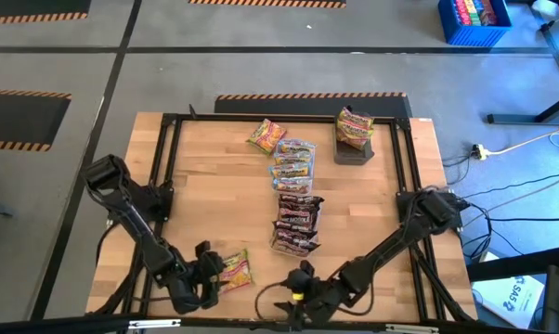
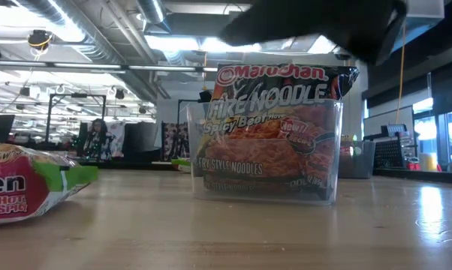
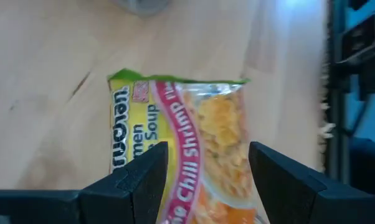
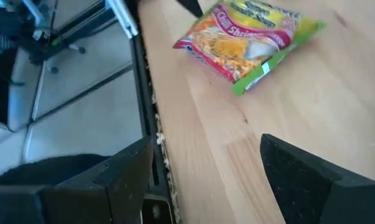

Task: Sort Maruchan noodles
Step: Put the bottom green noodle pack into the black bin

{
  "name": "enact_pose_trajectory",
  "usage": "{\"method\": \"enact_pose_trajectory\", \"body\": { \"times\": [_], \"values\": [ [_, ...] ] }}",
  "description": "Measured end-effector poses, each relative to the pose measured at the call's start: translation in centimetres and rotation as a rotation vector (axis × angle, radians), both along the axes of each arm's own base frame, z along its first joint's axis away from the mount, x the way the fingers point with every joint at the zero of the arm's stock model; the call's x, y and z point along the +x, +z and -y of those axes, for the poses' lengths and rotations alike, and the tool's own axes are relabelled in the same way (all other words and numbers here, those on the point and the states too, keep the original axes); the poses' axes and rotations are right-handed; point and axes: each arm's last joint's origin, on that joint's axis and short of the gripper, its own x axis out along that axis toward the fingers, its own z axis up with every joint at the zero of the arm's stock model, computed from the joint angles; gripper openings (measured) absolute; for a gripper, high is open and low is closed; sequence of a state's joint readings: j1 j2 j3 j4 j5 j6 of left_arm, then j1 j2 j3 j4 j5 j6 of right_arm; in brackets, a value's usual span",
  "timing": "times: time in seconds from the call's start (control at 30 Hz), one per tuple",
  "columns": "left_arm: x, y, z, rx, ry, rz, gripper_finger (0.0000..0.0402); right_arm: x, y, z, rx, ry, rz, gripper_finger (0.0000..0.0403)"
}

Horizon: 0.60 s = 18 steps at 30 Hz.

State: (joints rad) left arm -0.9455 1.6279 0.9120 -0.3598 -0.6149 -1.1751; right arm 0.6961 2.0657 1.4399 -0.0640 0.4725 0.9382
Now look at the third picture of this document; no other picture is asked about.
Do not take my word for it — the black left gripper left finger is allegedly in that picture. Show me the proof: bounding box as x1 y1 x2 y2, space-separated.
79 141 169 224

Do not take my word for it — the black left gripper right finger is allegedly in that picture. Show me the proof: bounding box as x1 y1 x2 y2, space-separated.
248 141 328 224

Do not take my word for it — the lime chili shrimp ramen packet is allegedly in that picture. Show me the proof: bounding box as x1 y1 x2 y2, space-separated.
107 67 263 224

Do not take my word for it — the black aluminium table frame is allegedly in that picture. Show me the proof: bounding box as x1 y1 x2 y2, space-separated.
324 0 352 184

